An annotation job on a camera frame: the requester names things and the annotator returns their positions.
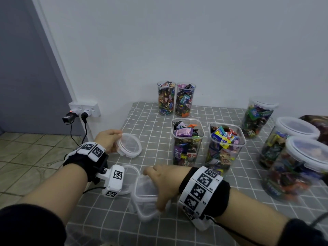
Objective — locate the white wall socket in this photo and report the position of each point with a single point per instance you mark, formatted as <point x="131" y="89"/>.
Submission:
<point x="84" y="107"/>

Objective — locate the black marker-tagged left wristband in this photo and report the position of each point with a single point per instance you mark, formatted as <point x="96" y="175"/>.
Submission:
<point x="87" y="160"/>

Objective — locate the person's right forearm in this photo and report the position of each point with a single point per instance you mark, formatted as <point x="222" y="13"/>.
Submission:
<point x="251" y="217"/>

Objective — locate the small transparent plastic jar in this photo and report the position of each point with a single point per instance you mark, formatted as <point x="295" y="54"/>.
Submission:
<point x="187" y="143"/>
<point x="166" y="98"/>
<point x="225" y="148"/>

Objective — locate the person's right hand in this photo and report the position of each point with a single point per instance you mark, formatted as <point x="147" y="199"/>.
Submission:
<point x="166" y="179"/>

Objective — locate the tall transparent plastic jar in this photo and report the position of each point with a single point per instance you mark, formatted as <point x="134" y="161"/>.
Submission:
<point x="185" y="100"/>

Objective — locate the person's left hand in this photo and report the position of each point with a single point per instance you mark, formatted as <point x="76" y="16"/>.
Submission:
<point x="108" y="139"/>

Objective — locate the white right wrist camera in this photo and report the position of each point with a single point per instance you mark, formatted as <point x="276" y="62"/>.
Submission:
<point x="201" y="223"/>

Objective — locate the black marker-tagged right wristband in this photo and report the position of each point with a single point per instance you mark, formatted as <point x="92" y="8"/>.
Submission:
<point x="205" y="194"/>

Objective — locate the dark patterned cloth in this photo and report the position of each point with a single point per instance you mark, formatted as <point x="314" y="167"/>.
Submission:
<point x="317" y="125"/>

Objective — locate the black power plug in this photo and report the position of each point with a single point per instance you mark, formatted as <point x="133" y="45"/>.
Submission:
<point x="69" y="118"/>

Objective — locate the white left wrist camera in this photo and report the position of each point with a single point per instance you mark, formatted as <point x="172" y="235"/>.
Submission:
<point x="114" y="180"/>

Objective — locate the grey door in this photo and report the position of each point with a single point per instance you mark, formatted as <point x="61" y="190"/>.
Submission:
<point x="30" y="74"/>

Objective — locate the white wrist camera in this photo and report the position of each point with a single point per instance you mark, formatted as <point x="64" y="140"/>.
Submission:
<point x="201" y="223"/>
<point x="114" y="180"/>

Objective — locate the person's left forearm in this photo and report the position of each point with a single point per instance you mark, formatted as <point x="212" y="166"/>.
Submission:
<point x="54" y="192"/>

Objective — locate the black marker-tagged wristband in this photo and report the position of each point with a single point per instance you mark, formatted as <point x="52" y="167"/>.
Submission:
<point x="87" y="160"/>
<point x="205" y="194"/>

